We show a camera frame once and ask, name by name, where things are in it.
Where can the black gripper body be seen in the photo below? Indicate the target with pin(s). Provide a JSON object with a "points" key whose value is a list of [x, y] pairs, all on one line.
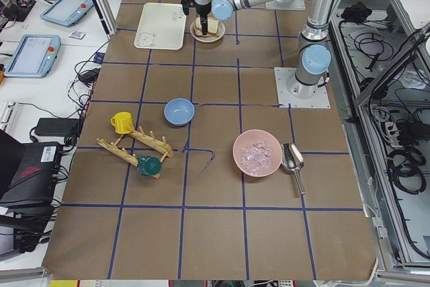
{"points": [[203, 10]]}

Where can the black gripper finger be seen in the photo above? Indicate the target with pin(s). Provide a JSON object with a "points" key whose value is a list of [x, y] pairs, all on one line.
{"points": [[205, 25], [202, 21]]}

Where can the bread slice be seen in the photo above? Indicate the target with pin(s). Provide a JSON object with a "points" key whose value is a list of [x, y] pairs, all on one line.
{"points": [[212, 30]]}

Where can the white round plate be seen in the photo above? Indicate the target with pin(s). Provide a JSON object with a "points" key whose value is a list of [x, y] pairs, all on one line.
{"points": [[210, 39]]}

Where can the cream bear serving tray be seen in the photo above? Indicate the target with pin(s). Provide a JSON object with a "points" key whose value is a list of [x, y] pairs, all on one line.
{"points": [[161, 26]]}

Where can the blue bowl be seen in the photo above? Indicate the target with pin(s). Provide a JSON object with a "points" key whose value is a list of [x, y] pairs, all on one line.
{"points": [[179, 111]]}

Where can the yellow cup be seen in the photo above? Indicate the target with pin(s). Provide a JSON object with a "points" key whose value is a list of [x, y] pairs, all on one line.
{"points": [[122, 122]]}

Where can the blue teach pendant far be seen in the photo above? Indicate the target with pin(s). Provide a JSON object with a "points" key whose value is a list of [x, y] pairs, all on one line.
{"points": [[66, 12]]}

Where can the blue teach pendant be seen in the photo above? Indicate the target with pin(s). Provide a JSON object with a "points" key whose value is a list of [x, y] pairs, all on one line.
{"points": [[34, 56], [66, 12]]}

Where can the pink bowl with ice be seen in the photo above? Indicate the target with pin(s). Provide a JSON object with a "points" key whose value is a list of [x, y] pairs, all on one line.
{"points": [[257, 153]]}

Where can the dark green cup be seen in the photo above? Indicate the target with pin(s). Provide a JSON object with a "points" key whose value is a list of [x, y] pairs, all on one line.
{"points": [[148, 165]]}

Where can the metal scoop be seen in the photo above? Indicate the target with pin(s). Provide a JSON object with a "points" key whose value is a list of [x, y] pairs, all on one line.
{"points": [[293, 162]]}

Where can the blue teach pendant near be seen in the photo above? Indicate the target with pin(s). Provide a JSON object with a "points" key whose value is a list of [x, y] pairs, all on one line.
{"points": [[34, 56]]}

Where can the black power adapter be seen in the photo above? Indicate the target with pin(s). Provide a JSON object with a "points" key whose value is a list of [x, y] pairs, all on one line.
{"points": [[60, 127]]}

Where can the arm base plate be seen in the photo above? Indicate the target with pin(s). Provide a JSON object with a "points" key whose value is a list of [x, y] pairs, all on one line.
{"points": [[290, 5], [292, 94]]}

